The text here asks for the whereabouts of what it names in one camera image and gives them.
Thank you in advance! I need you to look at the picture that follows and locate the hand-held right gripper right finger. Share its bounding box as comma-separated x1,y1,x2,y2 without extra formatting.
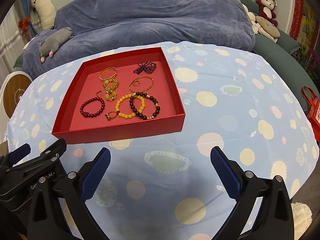
210,146,293,240

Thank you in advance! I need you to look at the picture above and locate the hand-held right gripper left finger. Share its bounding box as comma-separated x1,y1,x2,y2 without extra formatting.
26,147,112,240

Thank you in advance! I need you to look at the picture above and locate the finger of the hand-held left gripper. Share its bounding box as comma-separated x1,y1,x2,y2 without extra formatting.
10,138,67,174
0,144,32,170

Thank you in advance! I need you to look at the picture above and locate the dark red bead bracelet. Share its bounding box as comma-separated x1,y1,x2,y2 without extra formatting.
80,97,105,118

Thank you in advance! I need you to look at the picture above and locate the red cardboard box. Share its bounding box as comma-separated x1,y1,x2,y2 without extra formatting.
52,47,186,145

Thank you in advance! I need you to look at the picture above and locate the yellow bead bracelet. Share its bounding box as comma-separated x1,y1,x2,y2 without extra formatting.
114,94,146,119

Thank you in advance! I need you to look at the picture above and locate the yellow-green crystal bead bracelet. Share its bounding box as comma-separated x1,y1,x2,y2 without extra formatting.
102,77,120,103

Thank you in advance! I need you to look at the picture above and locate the dark brown bead bracelet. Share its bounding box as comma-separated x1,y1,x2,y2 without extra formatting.
129,92,161,120

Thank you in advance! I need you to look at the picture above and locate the thin gold bangle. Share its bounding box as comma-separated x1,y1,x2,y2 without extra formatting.
129,76,155,94

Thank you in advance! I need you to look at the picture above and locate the round white side table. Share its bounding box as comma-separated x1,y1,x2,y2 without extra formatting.
0,70,32,119

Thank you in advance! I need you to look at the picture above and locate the light blue patterned sheet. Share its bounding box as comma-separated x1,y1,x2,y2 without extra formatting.
6,41,320,240

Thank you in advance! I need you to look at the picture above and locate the cream shaggy rug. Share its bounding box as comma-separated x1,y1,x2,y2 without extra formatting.
291,201,313,240

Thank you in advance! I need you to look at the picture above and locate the red bag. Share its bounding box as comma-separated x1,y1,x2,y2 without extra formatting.
301,86,320,143

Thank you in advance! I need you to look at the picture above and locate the grey plush toy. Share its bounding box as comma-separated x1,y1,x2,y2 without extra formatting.
40,27,73,63

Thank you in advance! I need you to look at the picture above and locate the white sheer curtain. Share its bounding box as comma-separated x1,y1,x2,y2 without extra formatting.
0,15,25,63

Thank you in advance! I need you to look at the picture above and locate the dark red beaded bow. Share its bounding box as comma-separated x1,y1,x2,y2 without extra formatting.
133,60,157,75

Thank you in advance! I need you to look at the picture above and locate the blue curtain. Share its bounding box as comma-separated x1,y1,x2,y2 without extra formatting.
19,0,38,40

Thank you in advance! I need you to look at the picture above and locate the red curtain bow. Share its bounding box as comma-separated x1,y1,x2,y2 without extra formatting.
19,17,31,33

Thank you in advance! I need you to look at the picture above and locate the white black-eared plush toy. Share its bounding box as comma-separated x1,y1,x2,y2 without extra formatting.
30,0,57,30

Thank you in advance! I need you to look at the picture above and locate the green plant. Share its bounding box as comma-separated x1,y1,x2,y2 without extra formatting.
295,45,320,85

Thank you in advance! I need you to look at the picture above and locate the beige plush toy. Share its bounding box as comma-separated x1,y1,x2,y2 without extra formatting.
254,16,280,43

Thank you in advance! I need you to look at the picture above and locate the red monkey plush toy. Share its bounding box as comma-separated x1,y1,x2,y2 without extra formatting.
255,0,278,27

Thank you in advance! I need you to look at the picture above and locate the blue velvet blanket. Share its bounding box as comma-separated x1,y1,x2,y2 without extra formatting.
22,0,255,79

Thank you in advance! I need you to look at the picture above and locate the gold chain bracelet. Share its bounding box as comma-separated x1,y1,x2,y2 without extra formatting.
98,67,118,82

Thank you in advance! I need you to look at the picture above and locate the teal bed frame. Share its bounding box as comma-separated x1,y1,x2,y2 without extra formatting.
222,0,317,110

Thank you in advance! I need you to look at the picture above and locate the red wall banner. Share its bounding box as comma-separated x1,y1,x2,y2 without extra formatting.
290,0,304,40

